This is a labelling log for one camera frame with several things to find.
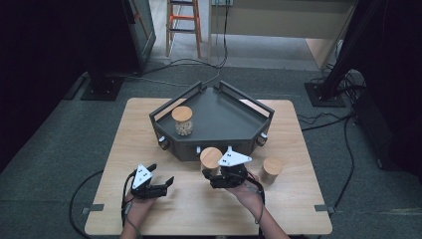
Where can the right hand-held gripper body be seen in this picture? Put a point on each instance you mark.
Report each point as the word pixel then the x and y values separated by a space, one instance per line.
pixel 232 159

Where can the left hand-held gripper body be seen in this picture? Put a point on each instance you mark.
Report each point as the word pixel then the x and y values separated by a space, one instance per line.
pixel 142 179

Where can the glass jar of green beans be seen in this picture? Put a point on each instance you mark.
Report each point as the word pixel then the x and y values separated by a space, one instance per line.
pixel 211 158

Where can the glass jar with wooden lid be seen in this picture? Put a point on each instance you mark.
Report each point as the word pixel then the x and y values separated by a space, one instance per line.
pixel 272 167

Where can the dark metal corner rack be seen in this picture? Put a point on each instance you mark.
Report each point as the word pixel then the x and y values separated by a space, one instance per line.
pixel 225 116

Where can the glass jar of white beans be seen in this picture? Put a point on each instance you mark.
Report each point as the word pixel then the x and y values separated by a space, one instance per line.
pixel 182 119

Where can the person's left hand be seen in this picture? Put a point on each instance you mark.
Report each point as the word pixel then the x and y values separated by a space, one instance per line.
pixel 137 209

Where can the person's right hand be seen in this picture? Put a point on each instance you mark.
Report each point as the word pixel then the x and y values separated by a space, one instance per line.
pixel 247 195

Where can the grey tape piece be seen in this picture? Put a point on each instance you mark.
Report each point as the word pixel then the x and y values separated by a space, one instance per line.
pixel 93 208
pixel 323 208

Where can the black stand base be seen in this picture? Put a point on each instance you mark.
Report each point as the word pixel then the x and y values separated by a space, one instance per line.
pixel 102 89

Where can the black stand with base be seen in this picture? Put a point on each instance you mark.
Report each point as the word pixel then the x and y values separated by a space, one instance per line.
pixel 326 94

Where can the dark framed panel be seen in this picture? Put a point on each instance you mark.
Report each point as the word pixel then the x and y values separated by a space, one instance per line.
pixel 142 33

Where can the wooden step ladder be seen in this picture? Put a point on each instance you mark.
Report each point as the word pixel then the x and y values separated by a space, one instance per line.
pixel 184 26

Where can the dark box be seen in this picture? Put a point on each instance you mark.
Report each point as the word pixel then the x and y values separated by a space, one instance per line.
pixel 375 132

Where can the white desk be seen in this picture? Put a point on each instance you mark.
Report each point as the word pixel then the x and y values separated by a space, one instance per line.
pixel 282 20

